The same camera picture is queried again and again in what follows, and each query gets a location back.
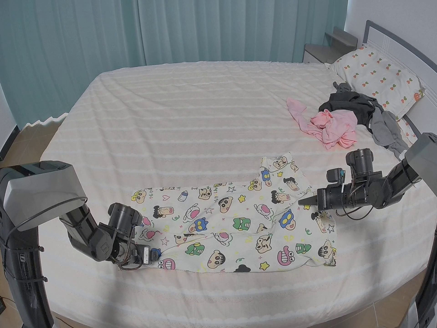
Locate bed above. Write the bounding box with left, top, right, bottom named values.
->
left=22, top=20, right=437, bottom=328

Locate grey bedside table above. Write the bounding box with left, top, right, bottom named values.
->
left=303, top=26, right=358, bottom=64

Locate black garment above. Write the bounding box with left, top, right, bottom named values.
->
left=318, top=91, right=384, bottom=132

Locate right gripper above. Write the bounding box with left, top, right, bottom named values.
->
left=298, top=187, right=345, bottom=212

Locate pink garment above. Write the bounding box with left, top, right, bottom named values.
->
left=286, top=97, right=357, bottom=150

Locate blue-green curtain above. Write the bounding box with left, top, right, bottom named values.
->
left=0, top=0, right=351, bottom=131

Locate white printed pyjama top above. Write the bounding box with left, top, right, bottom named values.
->
left=131, top=151, right=338, bottom=273

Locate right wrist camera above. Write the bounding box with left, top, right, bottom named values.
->
left=326, top=168, right=345, bottom=192

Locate white printed pillow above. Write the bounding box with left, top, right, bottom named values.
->
left=398, top=115, right=422, bottom=139
left=328, top=45, right=427, bottom=121

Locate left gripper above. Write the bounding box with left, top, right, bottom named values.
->
left=137, top=244, right=162, bottom=267

